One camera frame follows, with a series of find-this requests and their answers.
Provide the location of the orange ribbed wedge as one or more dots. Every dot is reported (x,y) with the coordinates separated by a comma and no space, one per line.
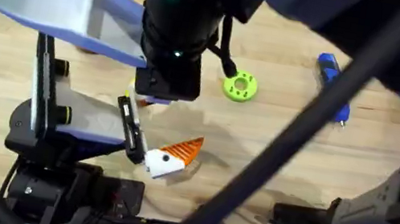
(146,104)

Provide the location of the green disc with holes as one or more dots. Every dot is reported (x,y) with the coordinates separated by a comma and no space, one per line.
(230,89)

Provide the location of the blue electric screwdriver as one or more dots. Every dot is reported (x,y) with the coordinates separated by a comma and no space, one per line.
(329,68)

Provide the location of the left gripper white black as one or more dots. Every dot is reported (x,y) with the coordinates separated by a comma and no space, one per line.
(93,118)

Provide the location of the black upright wrist plate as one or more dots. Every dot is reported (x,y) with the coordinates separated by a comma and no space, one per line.
(42,73)

